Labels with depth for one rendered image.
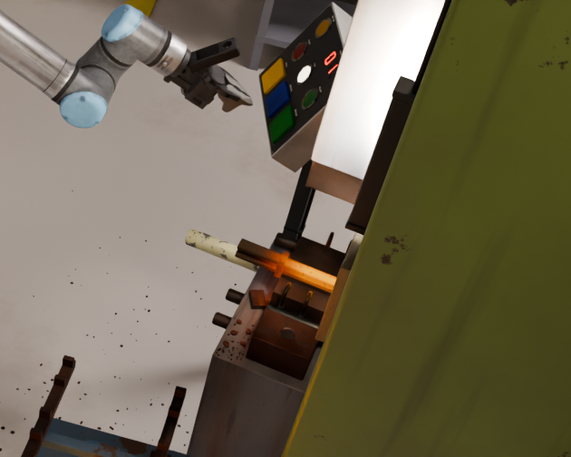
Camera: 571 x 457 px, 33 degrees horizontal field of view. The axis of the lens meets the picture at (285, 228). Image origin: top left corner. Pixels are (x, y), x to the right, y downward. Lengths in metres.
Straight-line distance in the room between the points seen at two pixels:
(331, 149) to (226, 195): 2.05
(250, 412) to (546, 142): 1.04
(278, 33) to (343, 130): 2.74
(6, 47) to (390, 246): 1.07
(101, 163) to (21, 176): 0.30
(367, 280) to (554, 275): 0.24
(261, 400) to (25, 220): 1.68
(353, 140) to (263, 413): 0.63
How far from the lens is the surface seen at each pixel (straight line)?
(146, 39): 2.14
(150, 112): 3.99
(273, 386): 1.91
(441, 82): 1.11
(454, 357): 1.35
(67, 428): 2.06
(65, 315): 3.15
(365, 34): 1.51
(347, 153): 1.63
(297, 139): 2.28
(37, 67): 2.07
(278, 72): 2.48
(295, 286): 1.96
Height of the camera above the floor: 2.36
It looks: 41 degrees down
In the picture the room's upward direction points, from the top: 17 degrees clockwise
